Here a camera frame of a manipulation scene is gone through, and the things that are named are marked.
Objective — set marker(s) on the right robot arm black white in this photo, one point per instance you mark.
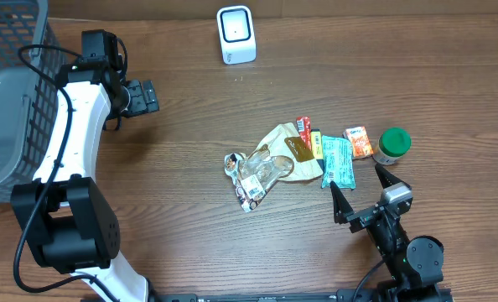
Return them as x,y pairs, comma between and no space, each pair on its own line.
410,269

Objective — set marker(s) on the beige brown snack bag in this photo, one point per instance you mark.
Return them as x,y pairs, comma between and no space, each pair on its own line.
281,155

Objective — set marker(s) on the teal tissue packet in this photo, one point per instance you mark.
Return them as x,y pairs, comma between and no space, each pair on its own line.
338,166

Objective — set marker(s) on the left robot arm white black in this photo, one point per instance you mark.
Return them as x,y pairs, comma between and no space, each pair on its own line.
69,230

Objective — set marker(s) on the orange Kleenex tissue pack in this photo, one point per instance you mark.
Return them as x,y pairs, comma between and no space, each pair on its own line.
361,146

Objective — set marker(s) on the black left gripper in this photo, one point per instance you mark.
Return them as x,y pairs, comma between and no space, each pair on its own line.
144,97

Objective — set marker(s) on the yellow black battery tube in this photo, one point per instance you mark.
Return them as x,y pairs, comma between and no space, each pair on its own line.
317,148

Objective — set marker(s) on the white barcode scanner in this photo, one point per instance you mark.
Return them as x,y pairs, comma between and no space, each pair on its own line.
236,32

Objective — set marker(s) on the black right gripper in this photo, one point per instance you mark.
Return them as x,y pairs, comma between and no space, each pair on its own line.
368,214

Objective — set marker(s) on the green lid jar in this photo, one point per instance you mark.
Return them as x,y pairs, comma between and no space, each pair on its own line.
391,146

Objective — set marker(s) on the grey plastic mesh basket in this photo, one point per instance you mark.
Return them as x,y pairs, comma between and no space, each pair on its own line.
28,103

